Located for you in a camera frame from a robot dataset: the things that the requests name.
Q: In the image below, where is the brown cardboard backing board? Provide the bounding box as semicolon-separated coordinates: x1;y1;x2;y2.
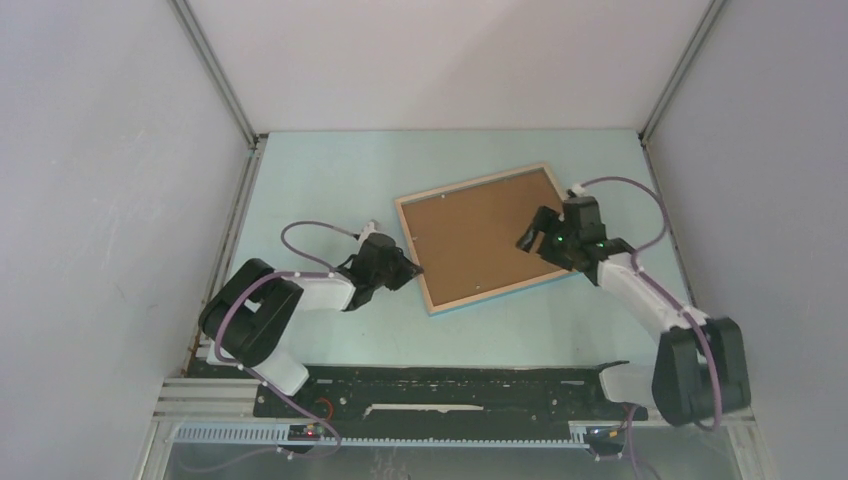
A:
400;168;571;307

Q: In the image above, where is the wooden picture frame with glass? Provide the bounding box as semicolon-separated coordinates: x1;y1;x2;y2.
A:
394;161;578;317

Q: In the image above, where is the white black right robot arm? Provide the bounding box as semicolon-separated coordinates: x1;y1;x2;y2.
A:
516;196;752;426

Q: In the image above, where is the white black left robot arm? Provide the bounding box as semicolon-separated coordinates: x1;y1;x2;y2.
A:
198;231;424;417

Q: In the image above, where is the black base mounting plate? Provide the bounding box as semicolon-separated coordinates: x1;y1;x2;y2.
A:
294;365;628;442

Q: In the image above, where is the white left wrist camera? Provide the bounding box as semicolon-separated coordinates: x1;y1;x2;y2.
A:
356;220;381;242

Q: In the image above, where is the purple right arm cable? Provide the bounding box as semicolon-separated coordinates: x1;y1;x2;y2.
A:
579;176;725;480

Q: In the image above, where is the right aluminium corner post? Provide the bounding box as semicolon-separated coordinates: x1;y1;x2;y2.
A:
639;0;729;146

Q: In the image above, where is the aluminium corner post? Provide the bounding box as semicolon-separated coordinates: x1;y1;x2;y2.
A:
639;0;729;146
168;0;259;149

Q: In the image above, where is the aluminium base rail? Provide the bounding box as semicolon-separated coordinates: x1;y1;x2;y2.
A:
153;377;758;452

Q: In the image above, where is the left aluminium corner post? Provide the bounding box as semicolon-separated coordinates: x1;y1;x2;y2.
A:
168;0;259;149

